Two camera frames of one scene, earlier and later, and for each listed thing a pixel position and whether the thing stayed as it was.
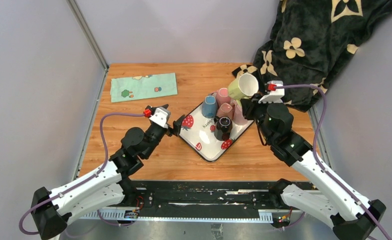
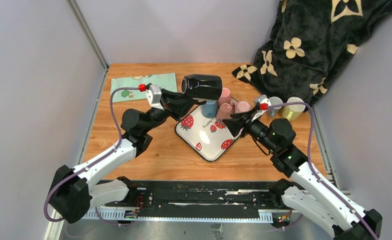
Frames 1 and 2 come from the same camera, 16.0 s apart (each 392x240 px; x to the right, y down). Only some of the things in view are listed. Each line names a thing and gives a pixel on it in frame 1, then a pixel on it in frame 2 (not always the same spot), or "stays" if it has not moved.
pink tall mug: x=222 y=97 stays
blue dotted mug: x=209 y=106 stays
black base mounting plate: x=201 y=196 stays
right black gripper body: x=256 y=111 -> x=255 y=128
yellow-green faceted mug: x=244 y=86 -> x=292 y=112
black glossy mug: x=223 y=125 -> x=202 y=87
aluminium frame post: x=75 y=10 stays
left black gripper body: x=169 y=126 -> x=169 y=100
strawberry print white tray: x=199 y=134 stays
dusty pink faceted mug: x=225 y=110 stays
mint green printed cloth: x=142 y=87 stays
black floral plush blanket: x=311 y=41 stays
